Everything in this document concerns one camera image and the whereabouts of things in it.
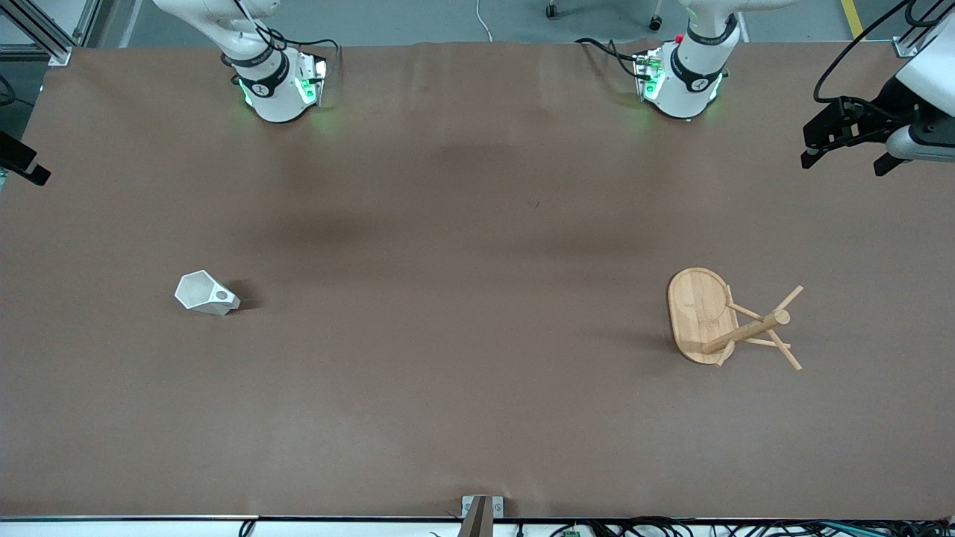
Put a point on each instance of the white faceted cup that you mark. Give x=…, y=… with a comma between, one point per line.
x=201, y=294

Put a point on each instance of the aluminium frame post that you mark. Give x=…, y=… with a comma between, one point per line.
x=45, y=33
x=918, y=33

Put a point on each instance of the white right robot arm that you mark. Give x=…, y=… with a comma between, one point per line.
x=268, y=89

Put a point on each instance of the brown table cover sheet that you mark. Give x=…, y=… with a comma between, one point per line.
x=477, y=373

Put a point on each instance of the wooden cup rack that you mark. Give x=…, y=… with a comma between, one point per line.
x=701, y=313

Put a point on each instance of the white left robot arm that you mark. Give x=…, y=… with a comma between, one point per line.
x=686, y=82

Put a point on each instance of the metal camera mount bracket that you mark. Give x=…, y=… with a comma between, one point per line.
x=481, y=511

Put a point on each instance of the black chair caster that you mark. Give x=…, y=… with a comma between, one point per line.
x=552, y=10
x=656, y=23

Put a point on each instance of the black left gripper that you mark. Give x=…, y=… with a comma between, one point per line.
x=887, y=101

